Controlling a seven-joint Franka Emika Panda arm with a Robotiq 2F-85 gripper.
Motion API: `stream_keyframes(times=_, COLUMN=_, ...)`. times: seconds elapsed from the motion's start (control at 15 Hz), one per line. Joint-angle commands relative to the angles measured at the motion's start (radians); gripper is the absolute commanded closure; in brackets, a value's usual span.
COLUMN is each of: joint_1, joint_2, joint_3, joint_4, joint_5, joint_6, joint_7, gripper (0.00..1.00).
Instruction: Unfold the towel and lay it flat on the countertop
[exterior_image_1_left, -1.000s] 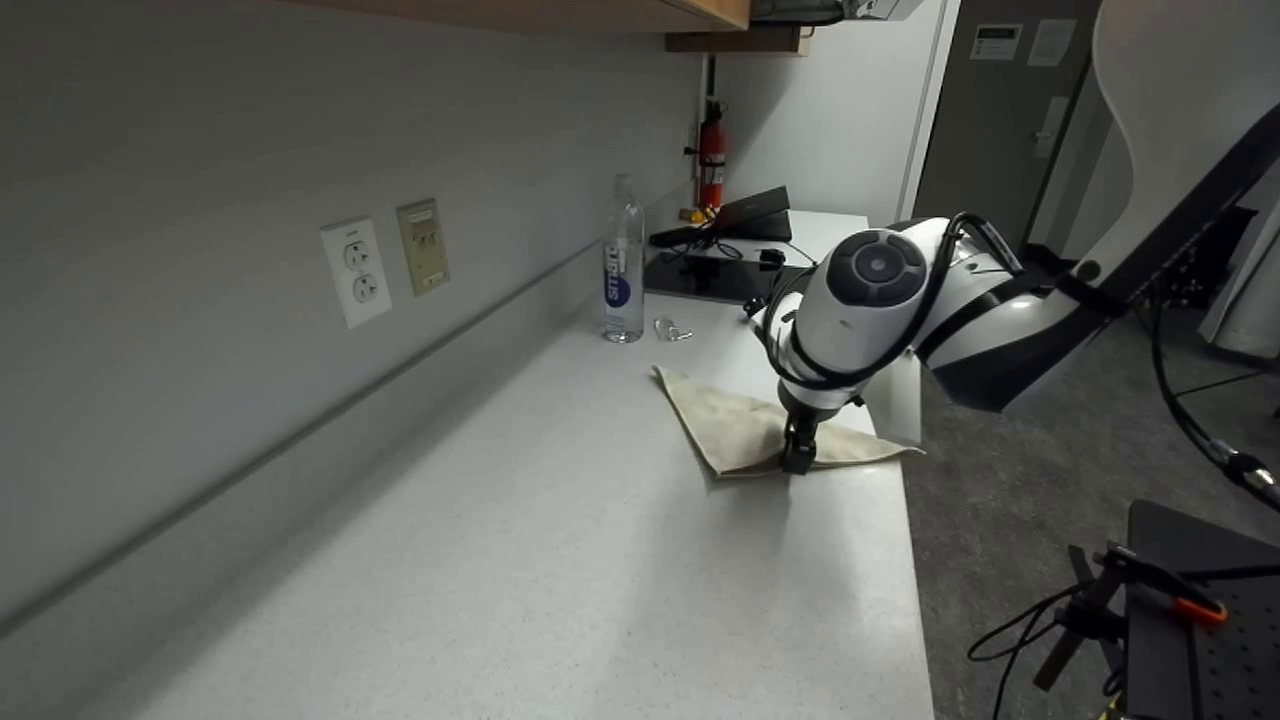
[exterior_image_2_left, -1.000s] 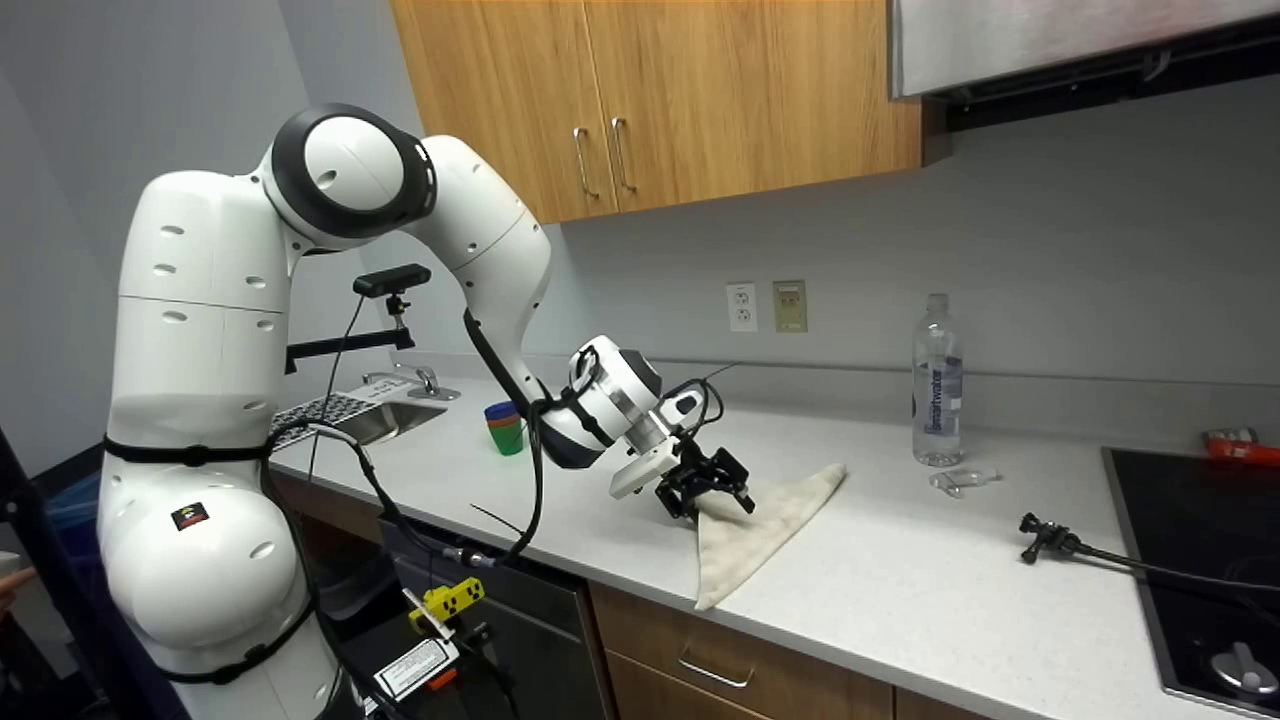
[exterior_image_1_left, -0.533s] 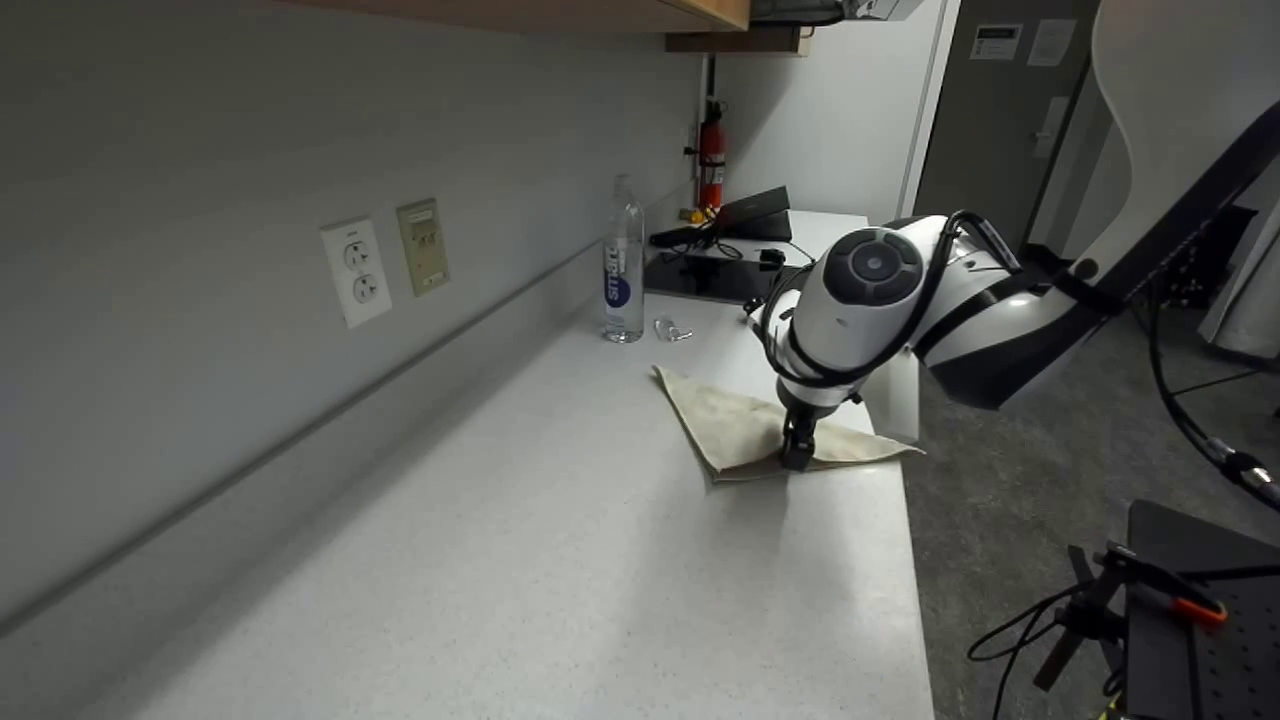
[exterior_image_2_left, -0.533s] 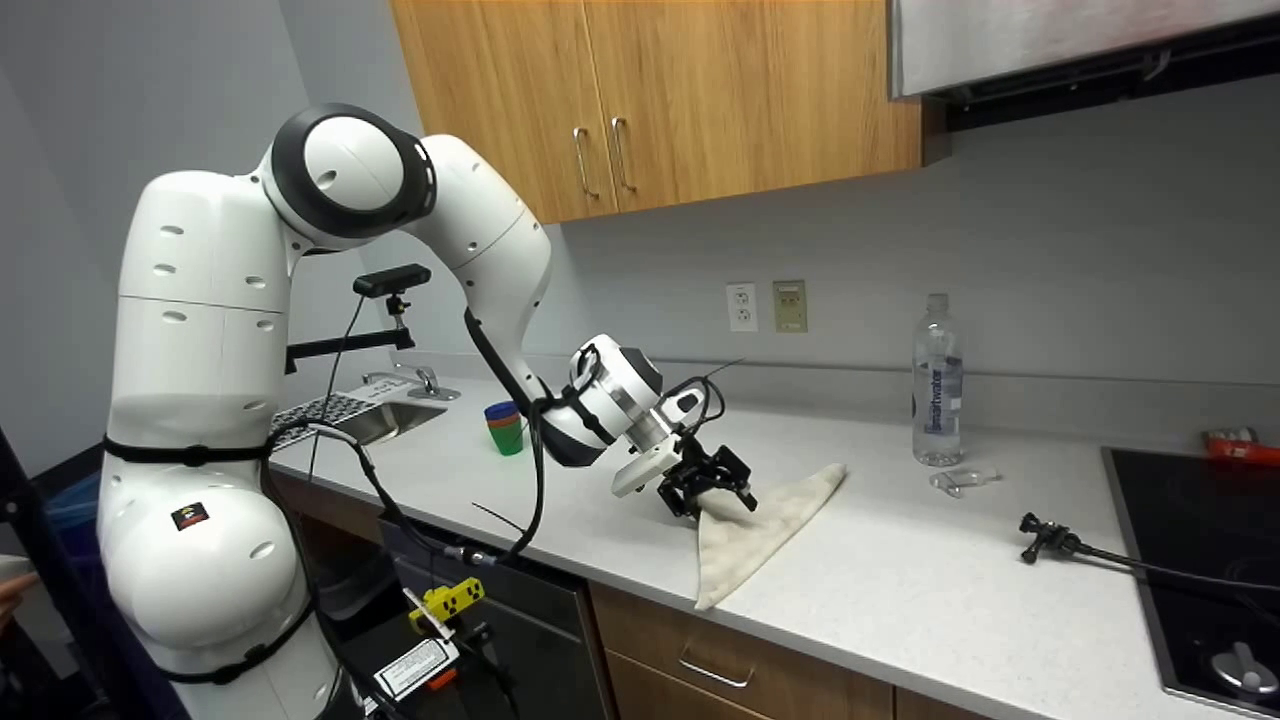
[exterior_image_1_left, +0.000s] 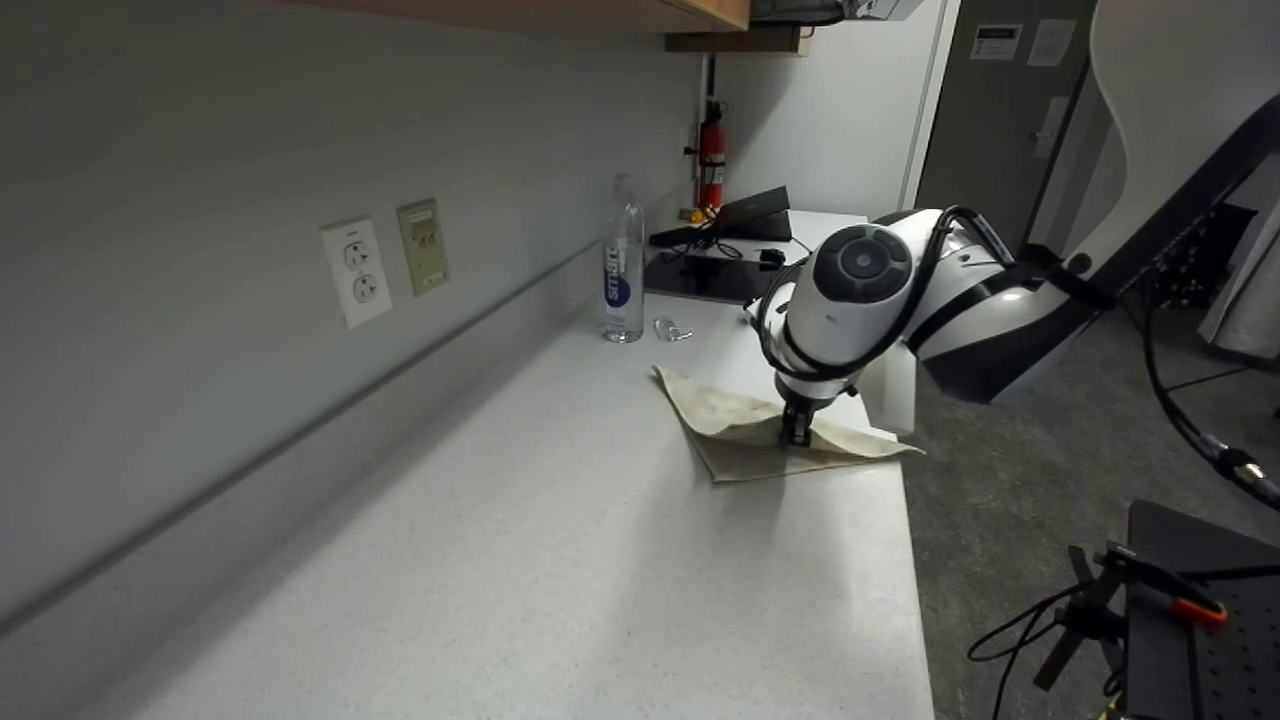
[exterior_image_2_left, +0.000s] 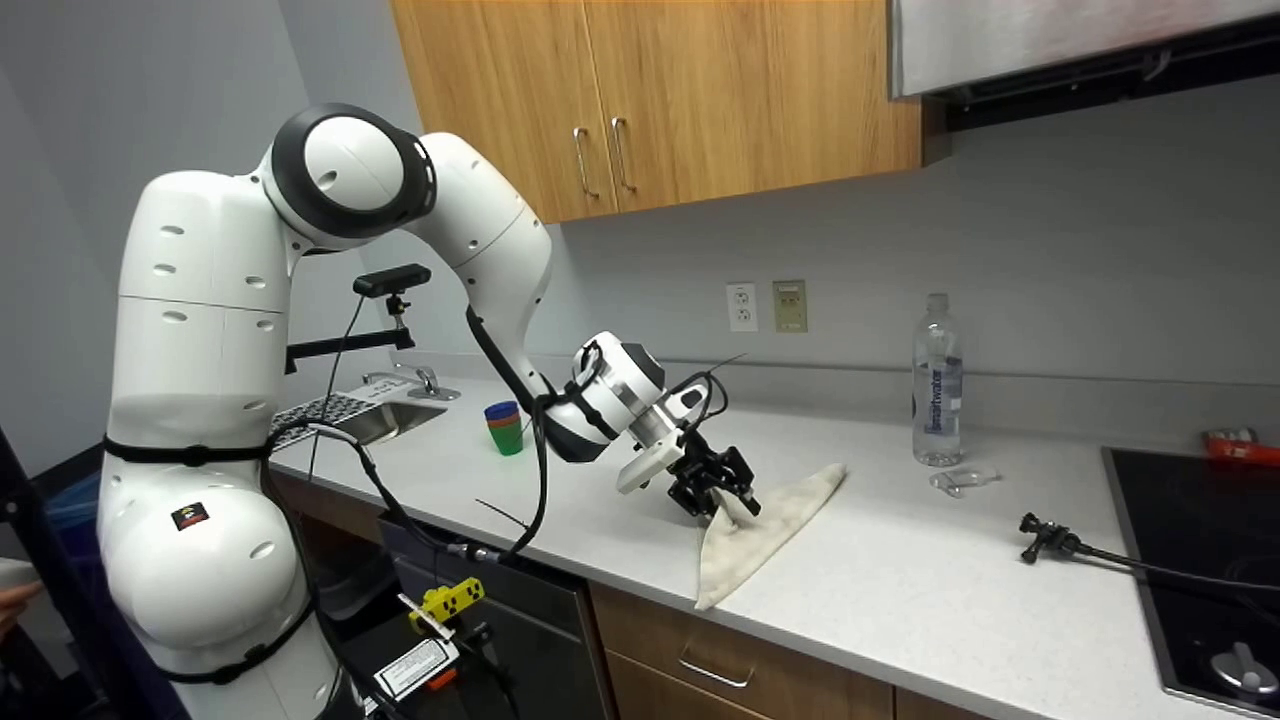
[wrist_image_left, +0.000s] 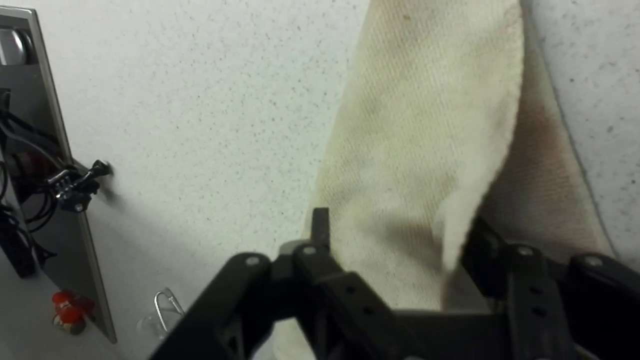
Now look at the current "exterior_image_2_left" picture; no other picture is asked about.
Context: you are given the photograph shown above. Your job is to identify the stained beige cloth towel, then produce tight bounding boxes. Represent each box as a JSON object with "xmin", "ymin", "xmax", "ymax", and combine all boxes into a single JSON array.
[{"xmin": 691, "ymin": 460, "xmax": 852, "ymax": 617}]

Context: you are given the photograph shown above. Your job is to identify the black stereo camera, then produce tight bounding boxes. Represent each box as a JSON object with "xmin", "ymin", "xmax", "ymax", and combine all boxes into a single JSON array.
[{"xmin": 350, "ymin": 260, "xmax": 437, "ymax": 303}]

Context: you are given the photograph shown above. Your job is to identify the metal cabinet door handle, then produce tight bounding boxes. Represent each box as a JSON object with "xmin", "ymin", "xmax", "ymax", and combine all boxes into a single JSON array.
[
  {"xmin": 567, "ymin": 118, "xmax": 605, "ymax": 208},
  {"xmin": 606, "ymin": 113, "xmax": 642, "ymax": 203}
]

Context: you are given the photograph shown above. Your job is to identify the small black tripod camera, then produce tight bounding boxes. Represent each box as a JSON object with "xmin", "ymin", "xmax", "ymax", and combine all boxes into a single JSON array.
[{"xmin": 1015, "ymin": 507, "xmax": 1089, "ymax": 569}]

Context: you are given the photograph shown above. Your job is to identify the white box device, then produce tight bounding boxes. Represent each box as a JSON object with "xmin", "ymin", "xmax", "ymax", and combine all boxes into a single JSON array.
[{"xmin": 367, "ymin": 634, "xmax": 463, "ymax": 713}]

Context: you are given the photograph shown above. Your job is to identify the steel sink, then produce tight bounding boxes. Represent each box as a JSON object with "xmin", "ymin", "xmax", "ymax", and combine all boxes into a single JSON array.
[{"xmin": 270, "ymin": 388, "xmax": 453, "ymax": 451}]

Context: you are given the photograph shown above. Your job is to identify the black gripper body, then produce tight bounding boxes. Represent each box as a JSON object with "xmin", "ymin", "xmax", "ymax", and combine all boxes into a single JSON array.
[{"xmin": 668, "ymin": 426, "xmax": 751, "ymax": 504}]

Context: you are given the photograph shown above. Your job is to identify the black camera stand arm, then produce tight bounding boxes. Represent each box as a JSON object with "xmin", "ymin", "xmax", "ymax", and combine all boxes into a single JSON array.
[{"xmin": 279, "ymin": 292, "xmax": 421, "ymax": 377}]

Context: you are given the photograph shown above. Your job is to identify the wooden wall cabinet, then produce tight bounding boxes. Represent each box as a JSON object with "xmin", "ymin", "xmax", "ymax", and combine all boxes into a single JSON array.
[{"xmin": 389, "ymin": 0, "xmax": 927, "ymax": 223}]

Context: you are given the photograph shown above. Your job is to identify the beige wall switch plate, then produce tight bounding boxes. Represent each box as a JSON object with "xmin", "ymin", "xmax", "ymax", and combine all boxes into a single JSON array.
[{"xmin": 772, "ymin": 276, "xmax": 811, "ymax": 337}]

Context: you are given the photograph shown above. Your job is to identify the clear plastic water bottle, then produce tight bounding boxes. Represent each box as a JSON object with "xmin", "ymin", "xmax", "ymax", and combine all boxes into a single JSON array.
[{"xmin": 906, "ymin": 288, "xmax": 966, "ymax": 473}]

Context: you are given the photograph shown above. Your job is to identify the metal drawer handle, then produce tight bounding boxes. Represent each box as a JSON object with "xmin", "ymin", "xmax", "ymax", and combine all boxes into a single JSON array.
[{"xmin": 677, "ymin": 651, "xmax": 755, "ymax": 695}]

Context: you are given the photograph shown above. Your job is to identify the grey round object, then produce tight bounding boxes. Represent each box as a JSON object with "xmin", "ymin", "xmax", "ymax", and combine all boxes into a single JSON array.
[{"xmin": 1206, "ymin": 634, "xmax": 1280, "ymax": 704}]

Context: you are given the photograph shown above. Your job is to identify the black dishwasher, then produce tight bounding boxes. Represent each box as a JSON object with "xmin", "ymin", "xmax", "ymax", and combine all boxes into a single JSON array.
[{"xmin": 374, "ymin": 516, "xmax": 594, "ymax": 720}]

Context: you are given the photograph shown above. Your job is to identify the black glass cooktop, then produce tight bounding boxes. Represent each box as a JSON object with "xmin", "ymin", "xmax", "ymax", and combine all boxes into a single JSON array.
[{"xmin": 1101, "ymin": 444, "xmax": 1280, "ymax": 714}]

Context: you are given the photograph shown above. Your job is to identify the red flat object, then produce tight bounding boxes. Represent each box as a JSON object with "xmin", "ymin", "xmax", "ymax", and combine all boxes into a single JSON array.
[{"xmin": 1195, "ymin": 425, "xmax": 1280, "ymax": 473}]

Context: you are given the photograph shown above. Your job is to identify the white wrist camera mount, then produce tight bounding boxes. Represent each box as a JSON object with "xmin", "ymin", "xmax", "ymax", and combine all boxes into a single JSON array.
[{"xmin": 612, "ymin": 433, "xmax": 689, "ymax": 494}]

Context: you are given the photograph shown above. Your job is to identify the steel range hood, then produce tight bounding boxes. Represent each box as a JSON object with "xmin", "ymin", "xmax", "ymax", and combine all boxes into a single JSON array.
[{"xmin": 886, "ymin": 0, "xmax": 1280, "ymax": 137}]

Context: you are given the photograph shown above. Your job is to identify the thin black camera cable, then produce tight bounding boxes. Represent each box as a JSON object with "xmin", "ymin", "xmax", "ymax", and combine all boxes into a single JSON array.
[{"xmin": 1070, "ymin": 536, "xmax": 1280, "ymax": 596}]

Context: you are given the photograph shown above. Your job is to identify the stacked green blue cups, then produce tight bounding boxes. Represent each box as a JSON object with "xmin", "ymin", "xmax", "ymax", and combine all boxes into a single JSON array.
[{"xmin": 479, "ymin": 396, "xmax": 529, "ymax": 460}]

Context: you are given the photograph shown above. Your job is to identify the yellow black tool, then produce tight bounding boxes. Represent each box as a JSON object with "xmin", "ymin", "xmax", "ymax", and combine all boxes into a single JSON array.
[{"xmin": 399, "ymin": 571, "xmax": 492, "ymax": 634}]

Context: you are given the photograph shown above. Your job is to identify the small clear plastic item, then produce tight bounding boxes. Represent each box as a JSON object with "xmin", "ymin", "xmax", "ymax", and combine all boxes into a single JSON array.
[{"xmin": 927, "ymin": 460, "xmax": 1009, "ymax": 499}]

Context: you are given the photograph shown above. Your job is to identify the metal faucet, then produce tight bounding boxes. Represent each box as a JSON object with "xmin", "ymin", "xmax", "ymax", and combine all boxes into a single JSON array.
[{"xmin": 356, "ymin": 363, "xmax": 463, "ymax": 402}]

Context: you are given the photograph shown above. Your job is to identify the wooden drawer front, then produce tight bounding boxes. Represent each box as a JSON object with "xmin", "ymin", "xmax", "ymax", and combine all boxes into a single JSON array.
[{"xmin": 588, "ymin": 579, "xmax": 896, "ymax": 720}]

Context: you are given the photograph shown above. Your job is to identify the white electrical wall outlet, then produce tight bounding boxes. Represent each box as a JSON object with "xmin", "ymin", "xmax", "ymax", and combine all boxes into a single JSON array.
[{"xmin": 725, "ymin": 281, "xmax": 764, "ymax": 337}]

